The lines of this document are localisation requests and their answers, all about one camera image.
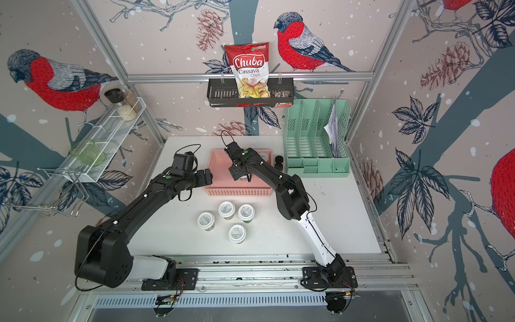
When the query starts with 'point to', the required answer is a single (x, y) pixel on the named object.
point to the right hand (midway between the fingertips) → (240, 170)
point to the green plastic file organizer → (306, 141)
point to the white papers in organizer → (332, 128)
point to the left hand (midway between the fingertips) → (207, 172)
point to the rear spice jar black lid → (279, 159)
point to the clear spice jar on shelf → (133, 101)
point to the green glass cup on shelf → (89, 153)
